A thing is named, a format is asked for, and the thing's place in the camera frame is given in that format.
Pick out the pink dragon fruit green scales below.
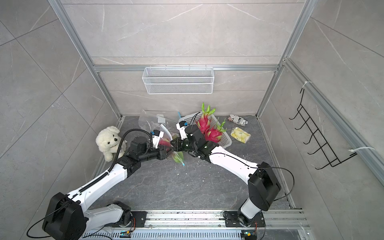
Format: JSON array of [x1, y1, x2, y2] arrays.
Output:
[[197, 103, 216, 135]]

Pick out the clear zip-top bag blue seal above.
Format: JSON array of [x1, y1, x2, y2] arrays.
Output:
[[138, 110, 181, 133]]

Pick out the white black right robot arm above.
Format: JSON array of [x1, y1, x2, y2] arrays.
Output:
[[171, 122, 281, 227]]

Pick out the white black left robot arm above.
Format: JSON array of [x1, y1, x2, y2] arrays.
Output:
[[42, 146, 173, 240]]

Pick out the white perforated plastic basket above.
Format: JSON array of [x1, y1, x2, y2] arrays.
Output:
[[178, 111, 233, 150]]

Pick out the yellow crumpled snack packet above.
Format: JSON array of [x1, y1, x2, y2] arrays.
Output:
[[231, 127, 251, 144]]

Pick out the white red toy car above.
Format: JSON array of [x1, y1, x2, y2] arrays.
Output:
[[228, 114, 248, 127]]

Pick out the white plush toy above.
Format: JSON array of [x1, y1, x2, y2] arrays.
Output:
[[96, 126, 122, 163]]

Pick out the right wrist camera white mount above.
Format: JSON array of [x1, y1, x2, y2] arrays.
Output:
[[176, 121, 188, 140]]

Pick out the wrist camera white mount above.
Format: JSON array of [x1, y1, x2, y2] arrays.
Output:
[[176, 121, 188, 140], [151, 130, 164, 149]]

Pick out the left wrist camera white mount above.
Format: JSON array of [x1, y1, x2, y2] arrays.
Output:
[[151, 130, 164, 149]]

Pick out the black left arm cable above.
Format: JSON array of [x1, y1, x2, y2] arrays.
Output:
[[26, 128, 154, 239]]

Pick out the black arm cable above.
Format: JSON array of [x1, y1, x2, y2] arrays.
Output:
[[188, 111, 296, 202], [26, 128, 154, 239]]

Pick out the white wire mesh wall shelf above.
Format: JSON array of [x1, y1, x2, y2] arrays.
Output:
[[142, 67, 215, 95]]

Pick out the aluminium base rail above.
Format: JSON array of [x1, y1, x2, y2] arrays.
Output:
[[81, 210, 314, 240]]

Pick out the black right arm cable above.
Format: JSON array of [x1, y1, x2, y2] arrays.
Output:
[[188, 111, 296, 202]]

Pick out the black wire hook rack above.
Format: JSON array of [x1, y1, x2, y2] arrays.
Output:
[[289, 89, 358, 170]]

